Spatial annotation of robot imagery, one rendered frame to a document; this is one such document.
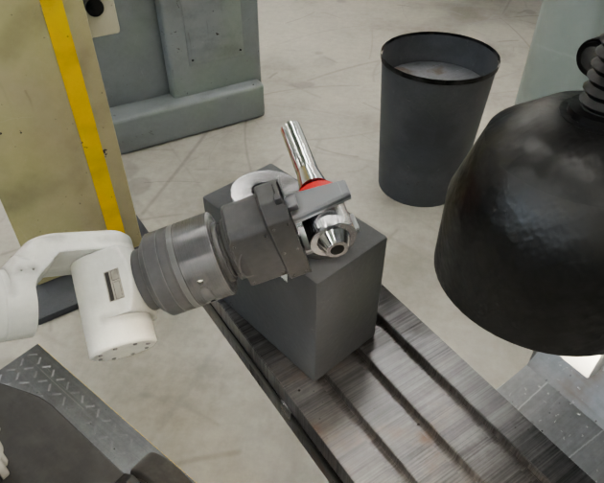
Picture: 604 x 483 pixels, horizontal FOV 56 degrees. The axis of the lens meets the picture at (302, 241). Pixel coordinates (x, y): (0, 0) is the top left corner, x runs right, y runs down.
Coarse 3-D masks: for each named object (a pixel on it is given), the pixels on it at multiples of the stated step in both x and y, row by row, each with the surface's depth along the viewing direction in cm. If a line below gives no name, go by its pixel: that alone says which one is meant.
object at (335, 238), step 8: (328, 232) 54; (336, 232) 54; (344, 232) 54; (320, 240) 54; (328, 240) 54; (336, 240) 54; (344, 240) 54; (320, 248) 55; (328, 248) 54; (336, 248) 54; (344, 248) 55; (336, 256) 55
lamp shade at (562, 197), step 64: (512, 128) 16; (576, 128) 15; (448, 192) 18; (512, 192) 15; (576, 192) 14; (448, 256) 18; (512, 256) 16; (576, 256) 15; (512, 320) 17; (576, 320) 16
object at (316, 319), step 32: (224, 192) 75; (288, 192) 73; (320, 256) 65; (352, 256) 66; (256, 288) 75; (288, 288) 68; (320, 288) 64; (352, 288) 69; (256, 320) 80; (288, 320) 72; (320, 320) 67; (352, 320) 73; (288, 352) 77; (320, 352) 72; (352, 352) 78
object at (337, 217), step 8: (336, 208) 55; (344, 208) 56; (320, 216) 54; (328, 216) 54; (336, 216) 54; (344, 216) 55; (304, 224) 56; (312, 224) 55; (320, 224) 54; (328, 224) 53; (336, 224) 53; (344, 224) 54; (352, 224) 55; (312, 232) 54; (320, 232) 54; (352, 232) 55; (312, 240) 54; (352, 240) 56; (312, 248) 55
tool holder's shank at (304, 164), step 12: (288, 132) 64; (300, 132) 64; (288, 144) 63; (300, 144) 62; (300, 156) 61; (312, 156) 62; (300, 168) 60; (312, 168) 60; (300, 180) 59; (312, 180) 59
